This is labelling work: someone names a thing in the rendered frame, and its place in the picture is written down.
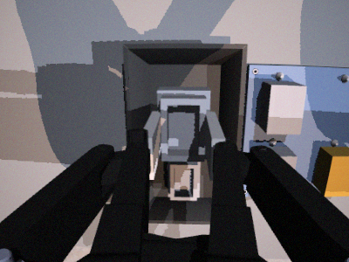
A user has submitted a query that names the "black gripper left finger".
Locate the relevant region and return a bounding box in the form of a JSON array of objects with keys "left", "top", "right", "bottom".
[{"left": 0, "top": 111, "right": 161, "bottom": 262}]

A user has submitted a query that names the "yellow rectangular block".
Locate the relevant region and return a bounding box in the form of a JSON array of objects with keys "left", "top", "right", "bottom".
[{"left": 313, "top": 147, "right": 349, "bottom": 197}]

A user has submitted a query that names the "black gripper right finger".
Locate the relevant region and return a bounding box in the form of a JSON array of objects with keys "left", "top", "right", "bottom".
[{"left": 205, "top": 112, "right": 349, "bottom": 262}]

